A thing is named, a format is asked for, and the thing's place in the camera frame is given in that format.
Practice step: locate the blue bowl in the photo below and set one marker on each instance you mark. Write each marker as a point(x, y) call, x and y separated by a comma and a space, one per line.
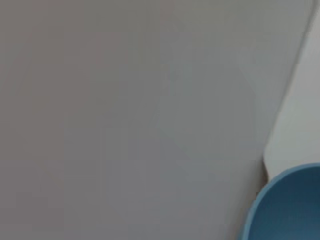
point(287, 207)

